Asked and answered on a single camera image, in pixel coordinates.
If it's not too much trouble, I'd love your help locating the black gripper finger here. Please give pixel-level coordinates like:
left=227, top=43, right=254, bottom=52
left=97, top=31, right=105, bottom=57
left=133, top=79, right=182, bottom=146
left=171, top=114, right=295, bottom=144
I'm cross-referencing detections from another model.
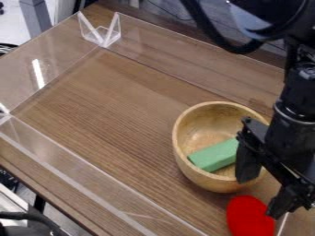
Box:
left=235, top=143, right=262, bottom=183
left=266, top=185, right=315, bottom=219

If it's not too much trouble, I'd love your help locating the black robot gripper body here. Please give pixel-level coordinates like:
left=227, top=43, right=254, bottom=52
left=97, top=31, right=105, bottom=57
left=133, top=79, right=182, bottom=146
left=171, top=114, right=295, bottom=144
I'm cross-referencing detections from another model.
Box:
left=237, top=100, right=315, bottom=187

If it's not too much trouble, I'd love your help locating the red plush strawberry fruit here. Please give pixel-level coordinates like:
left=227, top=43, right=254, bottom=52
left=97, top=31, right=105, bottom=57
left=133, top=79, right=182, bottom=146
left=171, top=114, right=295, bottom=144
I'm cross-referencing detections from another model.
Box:
left=227, top=195, right=277, bottom=236

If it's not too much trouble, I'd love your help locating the light wooden bowl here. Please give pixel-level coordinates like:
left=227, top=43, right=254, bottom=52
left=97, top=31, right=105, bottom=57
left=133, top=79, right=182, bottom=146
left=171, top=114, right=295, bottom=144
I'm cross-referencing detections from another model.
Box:
left=173, top=101, right=269, bottom=193

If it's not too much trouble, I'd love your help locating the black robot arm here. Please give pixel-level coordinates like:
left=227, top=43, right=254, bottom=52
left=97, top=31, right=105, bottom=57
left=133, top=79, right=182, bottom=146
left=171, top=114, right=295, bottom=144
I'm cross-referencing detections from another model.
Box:
left=181, top=0, right=315, bottom=218

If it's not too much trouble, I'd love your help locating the green rectangular block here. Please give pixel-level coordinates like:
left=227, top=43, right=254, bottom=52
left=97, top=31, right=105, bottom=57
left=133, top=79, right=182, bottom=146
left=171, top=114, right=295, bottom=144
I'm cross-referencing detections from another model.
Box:
left=187, top=138, right=239, bottom=172

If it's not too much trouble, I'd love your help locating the black table leg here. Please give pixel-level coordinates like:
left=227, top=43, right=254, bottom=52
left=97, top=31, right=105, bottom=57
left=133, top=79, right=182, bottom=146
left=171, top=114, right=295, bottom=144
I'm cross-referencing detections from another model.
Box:
left=34, top=195, right=46, bottom=213

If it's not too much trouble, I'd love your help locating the clear acrylic enclosure wall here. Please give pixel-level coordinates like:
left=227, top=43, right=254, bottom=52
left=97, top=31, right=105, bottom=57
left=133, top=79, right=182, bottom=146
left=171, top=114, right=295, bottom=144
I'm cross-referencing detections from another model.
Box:
left=0, top=6, right=283, bottom=236

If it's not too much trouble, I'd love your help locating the clear acrylic corner bracket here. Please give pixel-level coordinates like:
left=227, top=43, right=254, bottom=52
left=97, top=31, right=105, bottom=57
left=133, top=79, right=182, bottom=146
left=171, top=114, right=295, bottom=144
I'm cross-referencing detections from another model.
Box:
left=78, top=12, right=122, bottom=48

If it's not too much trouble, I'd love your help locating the black cable lower left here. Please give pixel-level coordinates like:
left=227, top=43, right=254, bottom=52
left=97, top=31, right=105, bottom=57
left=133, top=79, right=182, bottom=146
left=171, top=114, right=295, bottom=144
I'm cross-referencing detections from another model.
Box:
left=0, top=210, right=59, bottom=236

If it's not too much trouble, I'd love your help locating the grey post top left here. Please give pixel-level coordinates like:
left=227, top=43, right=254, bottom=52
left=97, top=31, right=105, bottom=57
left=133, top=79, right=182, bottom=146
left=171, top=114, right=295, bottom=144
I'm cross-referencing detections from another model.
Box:
left=19, top=0, right=53, bottom=38

